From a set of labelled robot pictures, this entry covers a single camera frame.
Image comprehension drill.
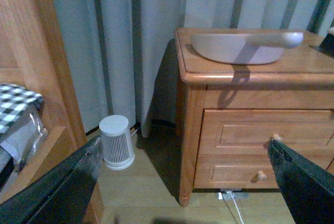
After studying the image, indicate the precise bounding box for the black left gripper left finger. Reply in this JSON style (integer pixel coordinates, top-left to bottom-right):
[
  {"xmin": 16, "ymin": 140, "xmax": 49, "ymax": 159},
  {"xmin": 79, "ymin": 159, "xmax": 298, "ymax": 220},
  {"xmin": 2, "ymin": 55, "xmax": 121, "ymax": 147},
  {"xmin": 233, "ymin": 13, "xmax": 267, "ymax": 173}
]
[{"xmin": 1, "ymin": 137, "xmax": 102, "ymax": 223}]

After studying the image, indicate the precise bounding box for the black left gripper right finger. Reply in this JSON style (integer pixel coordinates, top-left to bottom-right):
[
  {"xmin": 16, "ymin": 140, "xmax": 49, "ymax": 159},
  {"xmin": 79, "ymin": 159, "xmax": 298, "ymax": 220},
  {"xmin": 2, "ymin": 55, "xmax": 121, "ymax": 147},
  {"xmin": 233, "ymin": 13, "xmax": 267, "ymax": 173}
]
[{"xmin": 267, "ymin": 139, "xmax": 333, "ymax": 223}]

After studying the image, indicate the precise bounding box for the beige plastic dustpan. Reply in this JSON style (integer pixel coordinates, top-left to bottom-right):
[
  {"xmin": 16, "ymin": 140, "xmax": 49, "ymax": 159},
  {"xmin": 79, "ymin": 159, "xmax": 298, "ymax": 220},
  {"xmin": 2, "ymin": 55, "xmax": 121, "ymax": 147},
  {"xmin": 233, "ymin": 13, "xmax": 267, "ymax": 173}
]
[{"xmin": 190, "ymin": 32, "xmax": 304, "ymax": 65}]

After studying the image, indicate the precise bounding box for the lower round wooden knob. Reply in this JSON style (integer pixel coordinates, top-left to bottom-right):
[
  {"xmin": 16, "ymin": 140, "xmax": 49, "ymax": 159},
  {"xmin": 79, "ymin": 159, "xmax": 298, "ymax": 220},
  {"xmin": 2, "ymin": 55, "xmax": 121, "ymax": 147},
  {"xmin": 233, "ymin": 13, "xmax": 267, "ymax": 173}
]
[{"xmin": 255, "ymin": 170, "xmax": 267, "ymax": 181}]

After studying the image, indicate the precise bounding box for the round wooden knob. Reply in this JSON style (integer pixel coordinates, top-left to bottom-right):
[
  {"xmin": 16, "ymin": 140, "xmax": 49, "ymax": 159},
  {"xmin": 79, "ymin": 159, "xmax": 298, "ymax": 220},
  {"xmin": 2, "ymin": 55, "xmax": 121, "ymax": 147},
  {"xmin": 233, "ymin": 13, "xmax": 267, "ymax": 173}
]
[
  {"xmin": 270, "ymin": 134, "xmax": 283, "ymax": 142},
  {"xmin": 255, "ymin": 170, "xmax": 267, "ymax": 181}
]

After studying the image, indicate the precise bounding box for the upper round wooden knob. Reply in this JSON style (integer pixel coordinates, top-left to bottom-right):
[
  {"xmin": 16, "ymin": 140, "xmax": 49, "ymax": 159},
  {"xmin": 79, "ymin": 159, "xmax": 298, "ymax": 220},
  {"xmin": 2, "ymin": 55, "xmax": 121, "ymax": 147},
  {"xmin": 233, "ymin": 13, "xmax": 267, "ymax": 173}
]
[{"xmin": 270, "ymin": 134, "xmax": 283, "ymax": 142}]

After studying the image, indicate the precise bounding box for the white cylindrical air purifier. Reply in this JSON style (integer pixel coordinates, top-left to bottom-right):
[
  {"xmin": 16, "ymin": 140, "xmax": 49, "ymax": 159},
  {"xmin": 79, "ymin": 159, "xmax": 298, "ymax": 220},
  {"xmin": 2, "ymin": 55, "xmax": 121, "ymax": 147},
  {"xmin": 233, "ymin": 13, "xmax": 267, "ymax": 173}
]
[{"xmin": 99, "ymin": 115, "xmax": 135, "ymax": 170}]

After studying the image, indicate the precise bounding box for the black white checkered bedsheet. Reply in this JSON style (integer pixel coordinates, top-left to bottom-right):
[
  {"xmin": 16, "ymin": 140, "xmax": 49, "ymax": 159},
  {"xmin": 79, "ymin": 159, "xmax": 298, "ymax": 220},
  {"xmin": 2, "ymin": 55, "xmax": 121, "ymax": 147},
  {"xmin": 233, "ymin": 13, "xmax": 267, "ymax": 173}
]
[{"xmin": 1, "ymin": 83, "xmax": 44, "ymax": 137}]

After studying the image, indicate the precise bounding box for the wooden nightstand with drawers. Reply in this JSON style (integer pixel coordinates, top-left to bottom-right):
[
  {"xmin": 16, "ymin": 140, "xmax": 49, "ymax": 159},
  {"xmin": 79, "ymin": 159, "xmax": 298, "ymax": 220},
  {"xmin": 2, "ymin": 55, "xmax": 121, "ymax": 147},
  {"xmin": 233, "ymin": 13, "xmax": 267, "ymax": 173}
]
[{"xmin": 175, "ymin": 28, "xmax": 333, "ymax": 207}]

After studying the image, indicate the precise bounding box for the black dust brush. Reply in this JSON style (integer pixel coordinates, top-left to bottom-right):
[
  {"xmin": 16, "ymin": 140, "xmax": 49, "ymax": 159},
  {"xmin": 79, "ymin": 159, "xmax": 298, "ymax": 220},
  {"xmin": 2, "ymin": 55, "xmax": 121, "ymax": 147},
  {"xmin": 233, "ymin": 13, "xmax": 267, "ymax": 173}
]
[{"xmin": 319, "ymin": 27, "xmax": 334, "ymax": 57}]

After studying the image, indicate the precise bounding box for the grey curtain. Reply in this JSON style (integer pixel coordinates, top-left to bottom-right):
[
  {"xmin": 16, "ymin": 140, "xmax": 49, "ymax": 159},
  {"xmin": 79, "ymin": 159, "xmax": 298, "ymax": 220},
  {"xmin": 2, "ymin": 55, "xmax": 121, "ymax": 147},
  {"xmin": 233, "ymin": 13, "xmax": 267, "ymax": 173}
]
[{"xmin": 53, "ymin": 0, "xmax": 333, "ymax": 134}]

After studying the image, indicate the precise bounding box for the white power cable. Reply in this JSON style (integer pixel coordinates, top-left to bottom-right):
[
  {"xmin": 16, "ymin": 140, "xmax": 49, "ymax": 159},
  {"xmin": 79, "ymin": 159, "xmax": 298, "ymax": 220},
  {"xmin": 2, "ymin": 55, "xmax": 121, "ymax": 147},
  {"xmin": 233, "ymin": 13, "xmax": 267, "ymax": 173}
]
[{"xmin": 224, "ymin": 190, "xmax": 246, "ymax": 224}]

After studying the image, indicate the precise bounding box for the wooden bed frame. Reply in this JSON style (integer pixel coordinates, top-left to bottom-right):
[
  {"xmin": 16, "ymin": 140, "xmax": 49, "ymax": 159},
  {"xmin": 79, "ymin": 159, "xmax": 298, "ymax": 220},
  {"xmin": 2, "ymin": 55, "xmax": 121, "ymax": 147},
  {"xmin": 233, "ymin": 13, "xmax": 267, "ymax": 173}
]
[{"xmin": 0, "ymin": 0, "xmax": 104, "ymax": 224}]

